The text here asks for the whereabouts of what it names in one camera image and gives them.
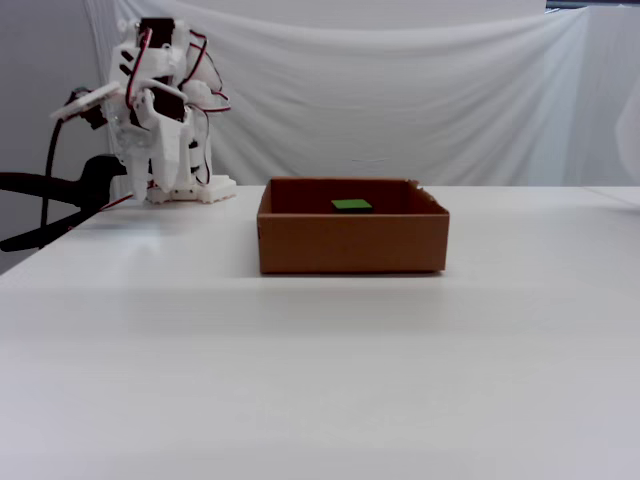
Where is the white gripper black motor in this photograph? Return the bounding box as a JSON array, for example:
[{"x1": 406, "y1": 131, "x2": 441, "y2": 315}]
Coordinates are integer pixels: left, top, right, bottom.
[{"x1": 111, "y1": 87, "x2": 194, "y2": 203}]

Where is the green cube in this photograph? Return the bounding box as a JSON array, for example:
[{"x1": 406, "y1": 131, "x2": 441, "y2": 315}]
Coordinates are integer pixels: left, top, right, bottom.
[{"x1": 330, "y1": 198, "x2": 374, "y2": 215}]

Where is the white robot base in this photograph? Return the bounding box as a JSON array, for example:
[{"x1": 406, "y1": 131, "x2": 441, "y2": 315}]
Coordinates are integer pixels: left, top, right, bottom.
[{"x1": 144, "y1": 174, "x2": 239, "y2": 205}]

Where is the brown cardboard box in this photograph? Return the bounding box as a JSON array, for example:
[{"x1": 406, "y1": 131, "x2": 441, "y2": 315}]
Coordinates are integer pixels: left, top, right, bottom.
[{"x1": 256, "y1": 177, "x2": 450, "y2": 275}]

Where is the black spring clamp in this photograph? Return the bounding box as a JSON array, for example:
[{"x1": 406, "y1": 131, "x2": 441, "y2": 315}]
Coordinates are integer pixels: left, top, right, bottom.
[{"x1": 0, "y1": 154, "x2": 127, "y2": 253}]

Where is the white backdrop cloth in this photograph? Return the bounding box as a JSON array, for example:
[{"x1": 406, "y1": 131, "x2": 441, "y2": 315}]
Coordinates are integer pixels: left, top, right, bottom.
[{"x1": 82, "y1": 0, "x2": 640, "y2": 189}]

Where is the red black servo cable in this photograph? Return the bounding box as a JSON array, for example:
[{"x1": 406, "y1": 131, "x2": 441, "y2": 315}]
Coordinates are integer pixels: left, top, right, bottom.
[{"x1": 67, "y1": 193, "x2": 136, "y2": 232}]

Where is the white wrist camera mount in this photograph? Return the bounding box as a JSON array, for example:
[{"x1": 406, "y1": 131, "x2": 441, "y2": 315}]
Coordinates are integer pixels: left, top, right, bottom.
[{"x1": 48, "y1": 82, "x2": 124, "y2": 121}]

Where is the black camera cable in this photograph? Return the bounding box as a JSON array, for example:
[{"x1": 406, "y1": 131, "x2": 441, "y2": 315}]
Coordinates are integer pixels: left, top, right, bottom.
[{"x1": 42, "y1": 118, "x2": 66, "y2": 246}]

